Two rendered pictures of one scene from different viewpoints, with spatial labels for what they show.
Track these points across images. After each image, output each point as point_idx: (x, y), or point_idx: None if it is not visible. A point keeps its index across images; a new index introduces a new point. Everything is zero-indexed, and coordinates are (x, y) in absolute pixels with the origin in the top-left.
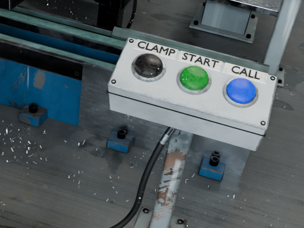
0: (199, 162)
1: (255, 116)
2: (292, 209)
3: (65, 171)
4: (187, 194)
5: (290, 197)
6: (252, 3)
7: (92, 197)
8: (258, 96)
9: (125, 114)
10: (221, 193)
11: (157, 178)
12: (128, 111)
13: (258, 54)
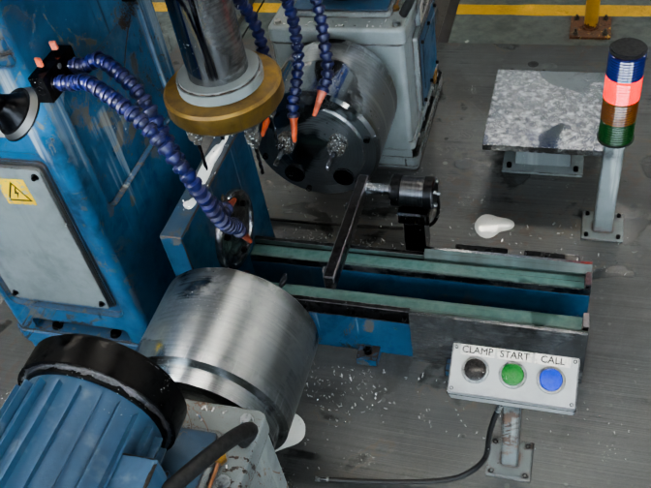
0: None
1: (565, 400)
2: (635, 411)
3: (414, 411)
4: (531, 413)
5: (633, 396)
6: (570, 145)
7: (446, 435)
8: (565, 381)
9: None
10: None
11: None
12: (466, 399)
13: (590, 196)
